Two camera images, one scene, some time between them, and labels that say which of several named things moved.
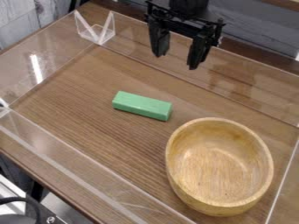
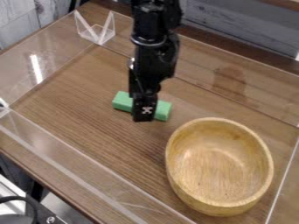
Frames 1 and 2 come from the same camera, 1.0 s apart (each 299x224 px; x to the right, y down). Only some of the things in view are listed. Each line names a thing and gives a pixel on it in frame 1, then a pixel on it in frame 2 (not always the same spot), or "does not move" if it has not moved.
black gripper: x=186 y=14 → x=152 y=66
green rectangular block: x=144 y=106 does not move
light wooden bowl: x=219 y=165 does not move
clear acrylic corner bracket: x=98 y=33 does not move
